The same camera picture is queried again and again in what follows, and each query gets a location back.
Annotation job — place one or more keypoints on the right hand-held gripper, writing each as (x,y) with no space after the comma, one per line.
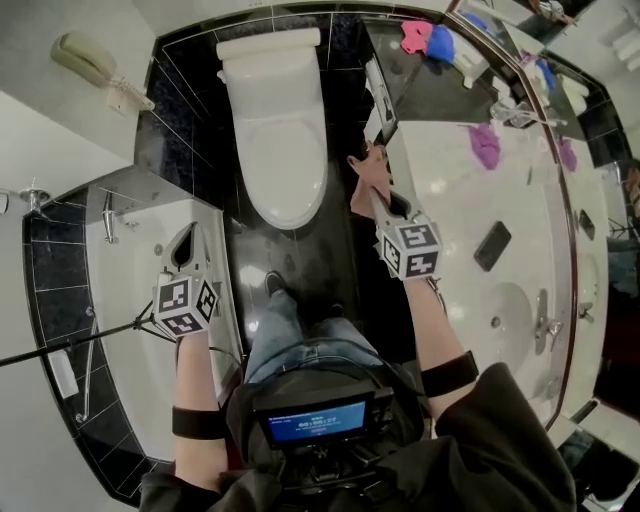
(412,250)

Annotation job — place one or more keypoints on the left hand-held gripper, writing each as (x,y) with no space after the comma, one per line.
(175,300)

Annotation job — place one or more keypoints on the brown cloth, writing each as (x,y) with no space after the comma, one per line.
(370,175)

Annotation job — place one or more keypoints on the white toilet lid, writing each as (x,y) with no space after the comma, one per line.
(285,170)

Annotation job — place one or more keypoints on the person's left forearm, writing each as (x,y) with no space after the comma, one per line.
(197,370)

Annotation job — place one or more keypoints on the person's right forearm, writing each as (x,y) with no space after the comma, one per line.
(430,320)

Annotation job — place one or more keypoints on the white toilet paper sheet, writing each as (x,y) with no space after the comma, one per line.
(372,127)

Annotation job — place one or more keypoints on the chrome toilet paper holder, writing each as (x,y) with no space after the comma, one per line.
(381,90)

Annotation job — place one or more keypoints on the white toilet flush lever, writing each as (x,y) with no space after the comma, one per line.
(222,76)

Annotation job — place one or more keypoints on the white bathtub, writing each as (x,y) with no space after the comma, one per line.
(130,280)

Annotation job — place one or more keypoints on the black tripod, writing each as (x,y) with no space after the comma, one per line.
(142,322)

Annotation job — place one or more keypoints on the black shoe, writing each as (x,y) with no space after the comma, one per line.
(275,282)

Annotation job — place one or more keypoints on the black smartphone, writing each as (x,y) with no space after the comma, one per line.
(492,246)

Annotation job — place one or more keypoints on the purple cloth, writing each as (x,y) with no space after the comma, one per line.
(485,147)

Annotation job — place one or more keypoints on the person's legs in blue jeans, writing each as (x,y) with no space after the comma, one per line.
(280,330)

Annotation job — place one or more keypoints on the clear glass tumbler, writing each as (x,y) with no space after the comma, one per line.
(502,112)
(524,116)

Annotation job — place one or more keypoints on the chrome grab bar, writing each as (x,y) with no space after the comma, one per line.
(89,365)

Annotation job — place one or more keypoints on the white sink basin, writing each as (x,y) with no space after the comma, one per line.
(510,325)

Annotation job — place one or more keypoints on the white tray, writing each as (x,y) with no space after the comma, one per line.
(472,62)

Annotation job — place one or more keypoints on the blue cloth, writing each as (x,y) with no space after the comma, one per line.
(442,44)

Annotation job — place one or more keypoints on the pink cloth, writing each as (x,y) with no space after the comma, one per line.
(415,37)

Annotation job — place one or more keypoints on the black elastic armband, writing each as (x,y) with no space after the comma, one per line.
(450,374)
(197,422)

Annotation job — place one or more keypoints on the white rectangular soap dish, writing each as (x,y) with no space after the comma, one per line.
(63,374)

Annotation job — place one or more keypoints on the chrome sink faucet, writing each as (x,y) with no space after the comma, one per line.
(545,325)

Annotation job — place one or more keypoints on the person's black jacket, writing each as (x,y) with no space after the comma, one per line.
(475,450)

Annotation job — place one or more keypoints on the white telephone wall socket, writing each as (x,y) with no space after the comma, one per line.
(119,105)

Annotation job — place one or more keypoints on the beige wall telephone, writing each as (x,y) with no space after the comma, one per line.
(82,60)

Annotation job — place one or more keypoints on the framed wall mirror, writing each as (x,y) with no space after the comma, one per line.
(615,250)

